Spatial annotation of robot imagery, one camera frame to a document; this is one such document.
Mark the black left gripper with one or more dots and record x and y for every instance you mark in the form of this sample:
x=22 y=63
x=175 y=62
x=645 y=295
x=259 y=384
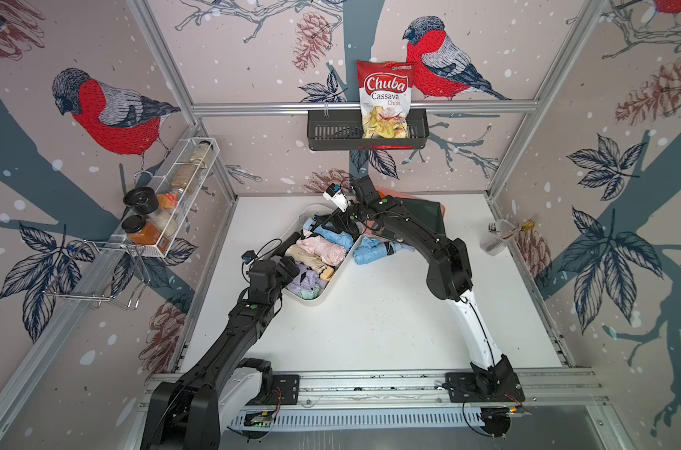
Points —
x=286 y=277

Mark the light blue umbrella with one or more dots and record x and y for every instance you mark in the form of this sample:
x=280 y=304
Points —
x=342 y=238
x=372 y=249

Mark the cream plastic storage box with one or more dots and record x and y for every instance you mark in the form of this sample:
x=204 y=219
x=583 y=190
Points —
x=297 y=226

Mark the pink umbrella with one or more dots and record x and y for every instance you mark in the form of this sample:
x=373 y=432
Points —
x=330 y=253

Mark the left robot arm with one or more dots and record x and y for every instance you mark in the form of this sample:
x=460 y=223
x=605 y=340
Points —
x=194 y=411

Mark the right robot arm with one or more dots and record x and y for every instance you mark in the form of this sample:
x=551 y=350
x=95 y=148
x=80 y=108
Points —
x=449 y=278

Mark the pink plastic tray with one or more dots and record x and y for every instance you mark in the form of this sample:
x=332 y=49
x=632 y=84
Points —
x=384 y=191

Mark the dark green cloth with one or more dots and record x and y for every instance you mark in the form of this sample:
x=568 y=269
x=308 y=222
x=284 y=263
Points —
x=427 y=212

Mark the Chuba cassava chips bag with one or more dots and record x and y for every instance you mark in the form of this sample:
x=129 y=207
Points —
x=385 y=96

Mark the amber jar black lid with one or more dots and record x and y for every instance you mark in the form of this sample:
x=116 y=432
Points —
x=140 y=231

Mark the black lid spice jar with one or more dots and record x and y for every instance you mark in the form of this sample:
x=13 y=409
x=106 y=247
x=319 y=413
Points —
x=142 y=200

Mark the black wire wall basket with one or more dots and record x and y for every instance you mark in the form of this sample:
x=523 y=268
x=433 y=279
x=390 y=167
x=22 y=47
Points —
x=341 y=130

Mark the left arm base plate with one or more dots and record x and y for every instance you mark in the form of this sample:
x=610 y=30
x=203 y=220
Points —
x=280 y=389

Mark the white wire spice rack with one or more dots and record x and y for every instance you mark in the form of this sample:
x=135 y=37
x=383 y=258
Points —
x=177 y=189

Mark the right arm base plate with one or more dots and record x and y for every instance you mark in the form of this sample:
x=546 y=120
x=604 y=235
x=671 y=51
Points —
x=467 y=387

